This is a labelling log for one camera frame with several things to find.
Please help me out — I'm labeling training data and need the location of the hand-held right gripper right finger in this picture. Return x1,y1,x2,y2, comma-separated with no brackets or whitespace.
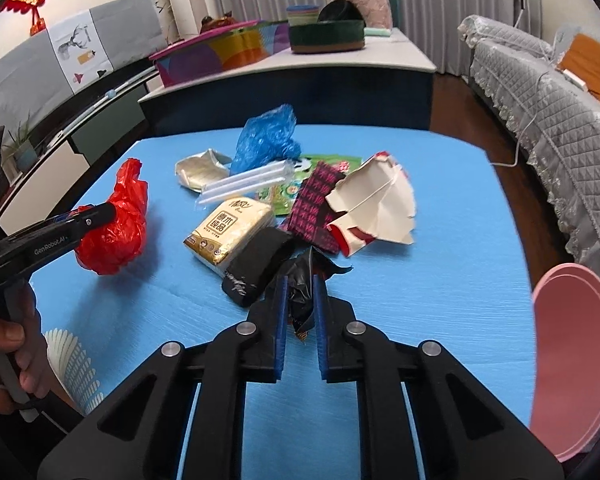
312,275,566,480

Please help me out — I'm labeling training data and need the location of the red plastic bag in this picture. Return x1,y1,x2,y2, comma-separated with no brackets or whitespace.
75,158,150,276

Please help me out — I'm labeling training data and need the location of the blue plastic bag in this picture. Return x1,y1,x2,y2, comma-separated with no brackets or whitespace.
229,104,302,177

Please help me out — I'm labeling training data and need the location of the white pleated object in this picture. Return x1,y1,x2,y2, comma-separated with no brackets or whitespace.
44,329,106,417

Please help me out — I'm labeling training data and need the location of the small potted plant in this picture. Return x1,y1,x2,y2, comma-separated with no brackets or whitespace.
0,115,39,174

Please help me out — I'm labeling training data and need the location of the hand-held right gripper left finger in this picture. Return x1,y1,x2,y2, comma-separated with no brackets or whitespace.
36,275,288,480

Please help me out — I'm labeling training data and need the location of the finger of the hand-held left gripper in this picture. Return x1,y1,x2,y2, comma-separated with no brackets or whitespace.
54,201,117,236

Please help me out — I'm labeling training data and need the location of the white charging cable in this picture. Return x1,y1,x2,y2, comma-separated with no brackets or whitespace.
489,67,553,168

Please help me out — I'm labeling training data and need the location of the torn white paper box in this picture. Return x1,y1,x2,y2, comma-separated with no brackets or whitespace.
325,151,417,259

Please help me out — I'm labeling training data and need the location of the colourful lidded box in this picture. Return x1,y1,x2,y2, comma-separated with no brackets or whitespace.
149,20,291,89

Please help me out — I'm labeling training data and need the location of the pink lace basket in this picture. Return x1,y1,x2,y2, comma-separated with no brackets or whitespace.
326,0,394,29

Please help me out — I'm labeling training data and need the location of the orange cushion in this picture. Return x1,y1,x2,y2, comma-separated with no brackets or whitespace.
560,34,600,110

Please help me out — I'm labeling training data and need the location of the white-topped coffee table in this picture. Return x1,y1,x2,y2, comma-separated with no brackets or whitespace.
139,25,438,137

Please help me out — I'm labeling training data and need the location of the grey covered television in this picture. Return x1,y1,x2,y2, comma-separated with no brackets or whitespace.
0,0,167,117

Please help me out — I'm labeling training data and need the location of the dark green round bowl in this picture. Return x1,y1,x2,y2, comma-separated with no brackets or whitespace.
287,19,366,54

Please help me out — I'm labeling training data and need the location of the green panda snack packet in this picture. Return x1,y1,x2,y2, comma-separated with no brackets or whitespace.
257,154,363,217

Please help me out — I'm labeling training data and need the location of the grey quilted sofa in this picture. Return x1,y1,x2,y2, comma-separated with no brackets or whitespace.
457,14,600,287

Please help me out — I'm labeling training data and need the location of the thin white gripper cable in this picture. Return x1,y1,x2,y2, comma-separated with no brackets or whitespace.
0,379,72,434

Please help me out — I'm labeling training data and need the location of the pink round plate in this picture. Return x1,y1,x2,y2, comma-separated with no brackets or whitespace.
530,262,600,462

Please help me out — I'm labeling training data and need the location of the beige tissue pack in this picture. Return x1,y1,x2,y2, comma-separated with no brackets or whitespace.
183,197,276,276

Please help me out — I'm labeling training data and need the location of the black plastic wrapper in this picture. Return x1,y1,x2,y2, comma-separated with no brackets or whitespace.
279,247,355,344

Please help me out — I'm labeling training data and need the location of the black soft pouch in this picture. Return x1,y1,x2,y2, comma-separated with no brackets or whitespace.
221,227,296,308

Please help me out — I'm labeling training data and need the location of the clear plastic straw wrapper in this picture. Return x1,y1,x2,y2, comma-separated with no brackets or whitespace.
196,160,294,207

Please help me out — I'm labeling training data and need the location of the grey curtain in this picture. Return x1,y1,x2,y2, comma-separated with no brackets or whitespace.
195,0,517,77

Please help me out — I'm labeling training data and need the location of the maroon patterned packet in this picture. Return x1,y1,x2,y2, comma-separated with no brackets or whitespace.
280,161,346,254

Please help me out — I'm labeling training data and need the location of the black bowl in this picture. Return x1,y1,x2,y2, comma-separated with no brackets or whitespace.
317,0,365,23

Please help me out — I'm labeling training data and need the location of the silver foil packet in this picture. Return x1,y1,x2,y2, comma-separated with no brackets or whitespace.
175,148,233,194

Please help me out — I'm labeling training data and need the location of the person's left hand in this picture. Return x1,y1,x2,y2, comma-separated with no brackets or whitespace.
0,282,52,416

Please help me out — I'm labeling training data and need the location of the television cabinet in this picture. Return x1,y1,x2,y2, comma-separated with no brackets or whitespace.
0,62,162,273

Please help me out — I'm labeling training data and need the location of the stack of coloured bowls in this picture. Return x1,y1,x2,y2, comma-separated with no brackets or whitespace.
286,5,323,27

